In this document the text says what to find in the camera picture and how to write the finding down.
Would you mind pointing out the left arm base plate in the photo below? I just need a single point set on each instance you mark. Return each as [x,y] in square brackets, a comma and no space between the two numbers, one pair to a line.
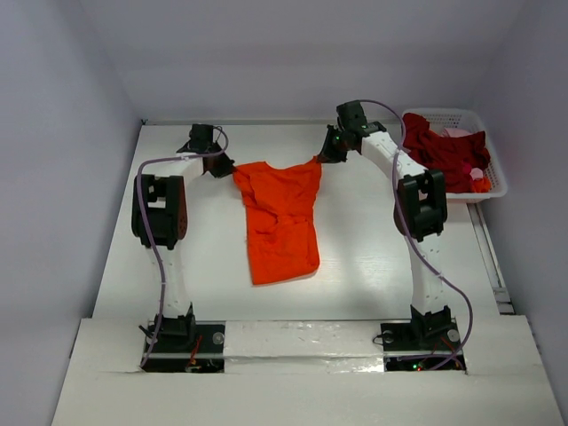
[205,355]

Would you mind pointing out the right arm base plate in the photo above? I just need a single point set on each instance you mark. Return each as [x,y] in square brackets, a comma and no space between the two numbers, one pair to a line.
[421,355]

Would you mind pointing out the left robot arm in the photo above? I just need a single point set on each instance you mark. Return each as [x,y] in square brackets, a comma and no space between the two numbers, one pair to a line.
[159,220]

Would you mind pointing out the dark red t shirt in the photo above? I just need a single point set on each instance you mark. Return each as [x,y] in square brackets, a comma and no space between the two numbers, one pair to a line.
[424,145]

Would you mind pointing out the white plastic basket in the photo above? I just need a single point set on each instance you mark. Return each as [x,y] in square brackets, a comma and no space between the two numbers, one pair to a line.
[440,118]

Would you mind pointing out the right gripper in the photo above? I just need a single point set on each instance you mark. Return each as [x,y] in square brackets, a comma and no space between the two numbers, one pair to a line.
[331,148]

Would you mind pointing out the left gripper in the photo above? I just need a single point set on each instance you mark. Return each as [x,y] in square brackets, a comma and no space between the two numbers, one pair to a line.
[225,168]

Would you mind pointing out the orange t shirt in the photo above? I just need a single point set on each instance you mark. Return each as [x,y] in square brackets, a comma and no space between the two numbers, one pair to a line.
[282,242]

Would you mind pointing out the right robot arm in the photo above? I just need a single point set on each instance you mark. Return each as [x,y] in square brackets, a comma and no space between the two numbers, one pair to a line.
[420,213]

